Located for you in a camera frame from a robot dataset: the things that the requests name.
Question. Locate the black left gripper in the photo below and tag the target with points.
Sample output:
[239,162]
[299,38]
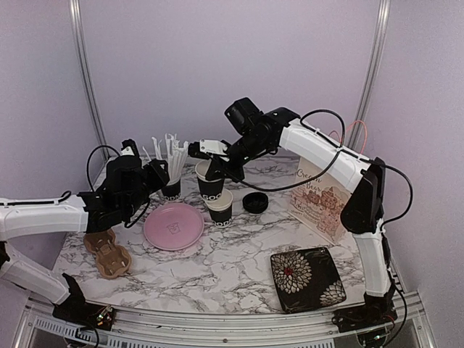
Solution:
[159,176]

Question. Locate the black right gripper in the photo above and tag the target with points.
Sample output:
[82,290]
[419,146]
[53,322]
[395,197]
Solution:
[225,170]

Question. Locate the black paper coffee cup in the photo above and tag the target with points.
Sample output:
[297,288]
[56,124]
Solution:
[209,190]

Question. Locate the black plastic cup lid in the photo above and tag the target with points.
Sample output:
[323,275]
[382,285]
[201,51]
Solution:
[255,202]

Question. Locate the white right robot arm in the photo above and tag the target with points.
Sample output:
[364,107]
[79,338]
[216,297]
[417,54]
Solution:
[362,177]

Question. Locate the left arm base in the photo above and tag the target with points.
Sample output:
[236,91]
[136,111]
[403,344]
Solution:
[75,309]

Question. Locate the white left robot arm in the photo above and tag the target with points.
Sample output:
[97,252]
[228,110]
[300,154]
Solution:
[27,218]

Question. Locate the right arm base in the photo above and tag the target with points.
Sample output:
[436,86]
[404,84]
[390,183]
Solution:
[373,312]

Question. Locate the black cup holding straws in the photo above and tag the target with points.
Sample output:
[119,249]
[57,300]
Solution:
[172,190]

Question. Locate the white wrapped straws bundle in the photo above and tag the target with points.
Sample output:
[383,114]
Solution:
[176,155]

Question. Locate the pink round plate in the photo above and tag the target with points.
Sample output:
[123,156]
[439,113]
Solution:
[173,227]

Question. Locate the brown cardboard cup carrier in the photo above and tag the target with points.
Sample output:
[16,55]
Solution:
[112,259]

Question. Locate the cream bear paper bag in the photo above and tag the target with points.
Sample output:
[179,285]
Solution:
[320,203]

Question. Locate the black floral square plate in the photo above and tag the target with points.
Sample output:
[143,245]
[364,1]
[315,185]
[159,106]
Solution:
[306,280]

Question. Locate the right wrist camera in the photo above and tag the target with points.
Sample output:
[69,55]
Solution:
[205,148]

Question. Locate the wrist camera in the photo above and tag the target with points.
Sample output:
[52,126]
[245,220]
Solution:
[205,148]
[129,147]

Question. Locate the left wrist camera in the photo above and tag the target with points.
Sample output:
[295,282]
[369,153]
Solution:
[129,147]

